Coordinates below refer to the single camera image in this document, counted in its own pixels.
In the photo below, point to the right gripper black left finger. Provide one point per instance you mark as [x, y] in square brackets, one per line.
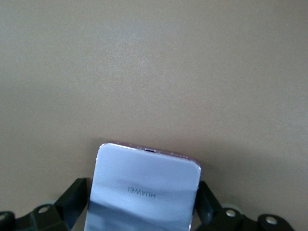
[62, 216]

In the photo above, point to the lilac phone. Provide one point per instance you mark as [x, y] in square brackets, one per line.
[144, 187]

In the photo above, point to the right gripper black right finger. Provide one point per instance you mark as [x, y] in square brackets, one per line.
[216, 219]

